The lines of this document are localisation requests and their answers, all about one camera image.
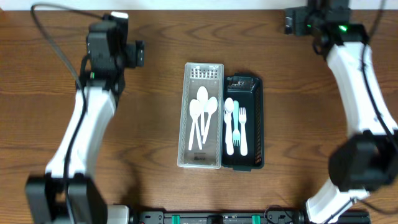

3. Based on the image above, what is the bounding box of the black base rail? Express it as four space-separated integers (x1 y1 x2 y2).
124 205 371 224

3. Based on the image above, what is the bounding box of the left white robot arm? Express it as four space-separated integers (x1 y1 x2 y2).
25 40 145 223

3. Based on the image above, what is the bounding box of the black cable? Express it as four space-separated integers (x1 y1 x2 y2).
310 0 398 215
30 2 105 224

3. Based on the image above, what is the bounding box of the white plastic spoon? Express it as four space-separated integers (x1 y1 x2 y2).
202 96 218 144
190 118 203 150
188 99 201 151
197 86 208 136
224 98 234 138

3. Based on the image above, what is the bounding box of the white plastic fork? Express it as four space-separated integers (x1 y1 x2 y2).
224 111 234 156
239 107 248 156

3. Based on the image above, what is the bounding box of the right black cable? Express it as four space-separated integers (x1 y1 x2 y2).
310 0 398 215

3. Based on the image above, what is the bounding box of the pale blue plastic fork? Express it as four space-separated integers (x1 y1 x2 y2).
233 100 240 147

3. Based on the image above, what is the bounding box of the black perforated plastic basket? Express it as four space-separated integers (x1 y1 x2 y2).
221 73 265 172

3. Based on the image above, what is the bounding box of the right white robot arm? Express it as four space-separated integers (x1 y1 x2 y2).
285 1 397 223

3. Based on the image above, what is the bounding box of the clear perforated plastic basket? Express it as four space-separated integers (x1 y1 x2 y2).
177 62 224 169

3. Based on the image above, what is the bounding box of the left black cable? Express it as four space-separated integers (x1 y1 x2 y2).
30 2 105 224

